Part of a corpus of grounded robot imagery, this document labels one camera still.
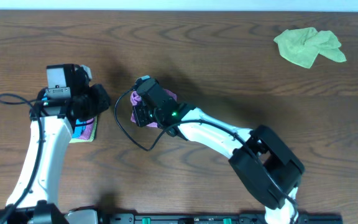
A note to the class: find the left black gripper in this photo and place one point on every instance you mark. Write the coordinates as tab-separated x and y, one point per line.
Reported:
84	109

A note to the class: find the green microfiber cloth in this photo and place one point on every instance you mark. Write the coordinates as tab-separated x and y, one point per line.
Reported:
302	46

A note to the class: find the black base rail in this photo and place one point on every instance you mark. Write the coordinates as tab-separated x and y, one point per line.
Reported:
92	215

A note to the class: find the folded yellow-green cloth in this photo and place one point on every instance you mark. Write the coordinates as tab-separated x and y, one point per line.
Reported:
91	139

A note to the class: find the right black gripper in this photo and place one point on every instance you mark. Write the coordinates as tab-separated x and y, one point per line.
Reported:
138	114

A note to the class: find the folded purple cloth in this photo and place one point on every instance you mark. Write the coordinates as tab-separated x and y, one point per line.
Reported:
88	132

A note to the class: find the purple microfiber cloth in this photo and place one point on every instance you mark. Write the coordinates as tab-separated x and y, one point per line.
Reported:
136	99

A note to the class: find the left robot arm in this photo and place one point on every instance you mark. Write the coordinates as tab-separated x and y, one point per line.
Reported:
34	199

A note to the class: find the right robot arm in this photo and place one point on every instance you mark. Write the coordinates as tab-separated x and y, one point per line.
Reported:
266	166

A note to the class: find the folded blue cloth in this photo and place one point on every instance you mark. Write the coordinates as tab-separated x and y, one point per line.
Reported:
79	129

